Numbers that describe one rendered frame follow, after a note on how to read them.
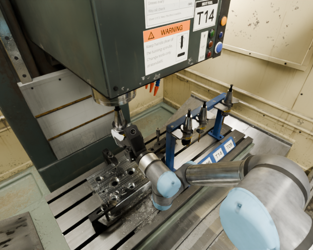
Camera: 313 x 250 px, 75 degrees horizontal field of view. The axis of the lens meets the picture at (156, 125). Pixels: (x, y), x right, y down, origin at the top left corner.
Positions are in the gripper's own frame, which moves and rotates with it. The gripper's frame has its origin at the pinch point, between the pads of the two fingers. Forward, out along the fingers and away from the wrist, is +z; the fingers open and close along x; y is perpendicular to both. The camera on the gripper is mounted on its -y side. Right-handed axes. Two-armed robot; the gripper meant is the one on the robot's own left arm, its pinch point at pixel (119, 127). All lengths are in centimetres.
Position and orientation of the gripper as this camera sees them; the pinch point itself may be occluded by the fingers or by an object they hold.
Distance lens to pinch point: 86.0
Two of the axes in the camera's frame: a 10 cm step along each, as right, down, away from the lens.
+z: -5.9, -5.1, 6.3
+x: 8.1, -3.8, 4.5
